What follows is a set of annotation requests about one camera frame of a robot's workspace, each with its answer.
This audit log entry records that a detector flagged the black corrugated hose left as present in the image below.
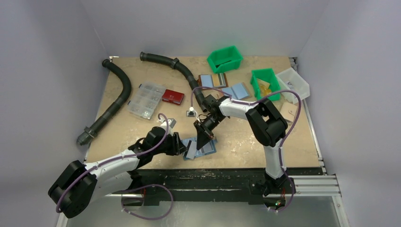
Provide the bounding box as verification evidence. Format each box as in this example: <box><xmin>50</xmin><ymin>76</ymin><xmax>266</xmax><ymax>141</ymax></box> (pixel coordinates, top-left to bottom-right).
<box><xmin>76</xmin><ymin>59</ymin><xmax>132</xmax><ymax>147</ymax></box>

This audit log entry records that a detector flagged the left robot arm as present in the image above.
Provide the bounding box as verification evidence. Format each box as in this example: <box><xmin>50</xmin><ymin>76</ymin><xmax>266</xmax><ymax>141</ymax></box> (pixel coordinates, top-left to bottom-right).
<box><xmin>48</xmin><ymin>127</ymin><xmax>187</xmax><ymax>218</ymax></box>

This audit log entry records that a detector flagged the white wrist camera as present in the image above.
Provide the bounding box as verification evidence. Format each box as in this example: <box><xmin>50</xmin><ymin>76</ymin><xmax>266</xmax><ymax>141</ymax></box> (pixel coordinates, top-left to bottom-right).
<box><xmin>158</xmin><ymin>118</ymin><xmax>176</xmax><ymax>129</ymax></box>
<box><xmin>186</xmin><ymin>106</ymin><xmax>198</xmax><ymax>118</ymax></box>

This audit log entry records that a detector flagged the pink open card holder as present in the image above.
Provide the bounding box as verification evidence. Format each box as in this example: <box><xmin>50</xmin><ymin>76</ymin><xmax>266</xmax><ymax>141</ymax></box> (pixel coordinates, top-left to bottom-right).
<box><xmin>221</xmin><ymin>82</ymin><xmax>251</xmax><ymax>100</ymax></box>

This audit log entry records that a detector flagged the black table front rail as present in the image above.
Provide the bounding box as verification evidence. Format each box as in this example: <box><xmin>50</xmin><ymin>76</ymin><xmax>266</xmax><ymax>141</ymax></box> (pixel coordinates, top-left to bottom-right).
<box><xmin>109</xmin><ymin>167</ymin><xmax>323</xmax><ymax>206</ymax></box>

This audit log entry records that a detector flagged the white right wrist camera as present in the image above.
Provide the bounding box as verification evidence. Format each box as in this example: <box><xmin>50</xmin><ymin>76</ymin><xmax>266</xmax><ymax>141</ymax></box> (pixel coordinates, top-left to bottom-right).
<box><xmin>186</xmin><ymin>106</ymin><xmax>198</xmax><ymax>118</ymax></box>

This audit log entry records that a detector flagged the white card magnetic stripe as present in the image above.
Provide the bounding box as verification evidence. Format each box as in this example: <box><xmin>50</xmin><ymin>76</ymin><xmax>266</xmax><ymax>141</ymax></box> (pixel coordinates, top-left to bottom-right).
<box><xmin>185</xmin><ymin>140</ymin><xmax>197</xmax><ymax>159</ymax></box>

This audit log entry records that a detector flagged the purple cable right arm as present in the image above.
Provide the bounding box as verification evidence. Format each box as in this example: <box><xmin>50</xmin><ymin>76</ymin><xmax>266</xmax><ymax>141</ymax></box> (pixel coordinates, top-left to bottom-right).
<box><xmin>190</xmin><ymin>86</ymin><xmax>302</xmax><ymax>214</ymax></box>

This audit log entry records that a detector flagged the black corrugated hose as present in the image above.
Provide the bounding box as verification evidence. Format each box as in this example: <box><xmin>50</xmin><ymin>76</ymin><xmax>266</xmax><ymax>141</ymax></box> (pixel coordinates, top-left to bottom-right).
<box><xmin>139</xmin><ymin>52</ymin><xmax>211</xmax><ymax>113</ymax></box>
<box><xmin>76</xmin><ymin>59</ymin><xmax>132</xmax><ymax>147</ymax></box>

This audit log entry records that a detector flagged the white translucent bin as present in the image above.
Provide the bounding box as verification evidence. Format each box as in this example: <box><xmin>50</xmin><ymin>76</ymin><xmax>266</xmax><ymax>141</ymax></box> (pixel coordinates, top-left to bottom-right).
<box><xmin>276</xmin><ymin>68</ymin><xmax>310</xmax><ymax>101</ymax></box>

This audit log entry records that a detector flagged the blue leather card holder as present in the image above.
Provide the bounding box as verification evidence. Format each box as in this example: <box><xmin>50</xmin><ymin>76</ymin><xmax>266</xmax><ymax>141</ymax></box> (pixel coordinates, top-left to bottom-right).
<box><xmin>182</xmin><ymin>137</ymin><xmax>218</xmax><ymax>161</ymax></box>

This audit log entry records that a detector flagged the red card case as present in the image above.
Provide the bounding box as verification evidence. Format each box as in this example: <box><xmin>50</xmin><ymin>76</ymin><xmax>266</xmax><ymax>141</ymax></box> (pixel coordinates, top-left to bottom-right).
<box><xmin>162</xmin><ymin>89</ymin><xmax>184</xmax><ymax>105</ymax></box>

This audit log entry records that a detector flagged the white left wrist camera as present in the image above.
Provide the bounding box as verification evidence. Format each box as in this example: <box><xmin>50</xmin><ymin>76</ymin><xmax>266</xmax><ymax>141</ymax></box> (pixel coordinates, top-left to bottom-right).
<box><xmin>158</xmin><ymin>118</ymin><xmax>176</xmax><ymax>129</ymax></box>

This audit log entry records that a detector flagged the clear plastic screw box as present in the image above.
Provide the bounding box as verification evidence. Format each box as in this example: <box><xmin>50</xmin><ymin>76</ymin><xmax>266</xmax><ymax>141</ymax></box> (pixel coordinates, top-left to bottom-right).
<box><xmin>128</xmin><ymin>82</ymin><xmax>166</xmax><ymax>120</ymax></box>

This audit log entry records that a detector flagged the green bin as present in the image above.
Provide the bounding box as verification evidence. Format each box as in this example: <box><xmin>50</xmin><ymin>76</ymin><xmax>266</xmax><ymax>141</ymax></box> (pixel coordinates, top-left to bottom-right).
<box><xmin>207</xmin><ymin>45</ymin><xmax>243</xmax><ymax>73</ymax></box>
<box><xmin>250</xmin><ymin>68</ymin><xmax>280</xmax><ymax>100</ymax></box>

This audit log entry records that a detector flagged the brown open card holder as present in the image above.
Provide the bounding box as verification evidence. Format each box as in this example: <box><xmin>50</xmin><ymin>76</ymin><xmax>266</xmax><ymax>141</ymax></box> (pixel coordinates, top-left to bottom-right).
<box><xmin>198</xmin><ymin>73</ymin><xmax>228</xmax><ymax>89</ymax></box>

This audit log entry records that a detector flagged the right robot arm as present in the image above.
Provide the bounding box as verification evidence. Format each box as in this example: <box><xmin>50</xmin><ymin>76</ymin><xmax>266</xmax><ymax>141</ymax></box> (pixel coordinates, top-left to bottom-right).
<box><xmin>194</xmin><ymin>95</ymin><xmax>288</xmax><ymax>195</ymax></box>

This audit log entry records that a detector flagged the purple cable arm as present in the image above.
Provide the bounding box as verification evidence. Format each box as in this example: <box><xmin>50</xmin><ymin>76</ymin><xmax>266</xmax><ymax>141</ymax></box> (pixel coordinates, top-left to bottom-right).
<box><xmin>190</xmin><ymin>86</ymin><xmax>302</xmax><ymax>214</ymax></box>
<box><xmin>55</xmin><ymin>113</ymin><xmax>174</xmax><ymax>220</ymax></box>

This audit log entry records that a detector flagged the black corrugated hose centre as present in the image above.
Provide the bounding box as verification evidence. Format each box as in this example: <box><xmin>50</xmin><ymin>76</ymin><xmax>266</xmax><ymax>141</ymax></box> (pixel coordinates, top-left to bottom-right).
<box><xmin>139</xmin><ymin>52</ymin><xmax>211</xmax><ymax>113</ymax></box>

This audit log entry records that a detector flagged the beige card holder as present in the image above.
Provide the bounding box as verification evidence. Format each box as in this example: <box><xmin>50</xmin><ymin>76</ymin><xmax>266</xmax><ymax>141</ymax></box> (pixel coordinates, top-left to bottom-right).
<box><xmin>280</xmin><ymin>102</ymin><xmax>297</xmax><ymax>123</ymax></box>

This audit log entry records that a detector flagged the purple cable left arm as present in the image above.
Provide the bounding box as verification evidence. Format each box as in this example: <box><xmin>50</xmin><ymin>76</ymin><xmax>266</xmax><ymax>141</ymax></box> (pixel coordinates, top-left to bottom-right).
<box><xmin>55</xmin><ymin>113</ymin><xmax>174</xmax><ymax>220</ymax></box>

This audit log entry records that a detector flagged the green bin right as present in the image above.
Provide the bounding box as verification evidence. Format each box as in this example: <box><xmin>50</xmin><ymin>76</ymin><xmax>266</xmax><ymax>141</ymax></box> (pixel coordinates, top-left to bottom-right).
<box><xmin>250</xmin><ymin>68</ymin><xmax>280</xmax><ymax>100</ymax></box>

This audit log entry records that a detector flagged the green bin rear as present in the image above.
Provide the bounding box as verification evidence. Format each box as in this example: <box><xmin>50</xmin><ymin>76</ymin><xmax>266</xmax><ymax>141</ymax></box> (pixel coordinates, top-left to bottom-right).
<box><xmin>207</xmin><ymin>45</ymin><xmax>243</xmax><ymax>73</ymax></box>

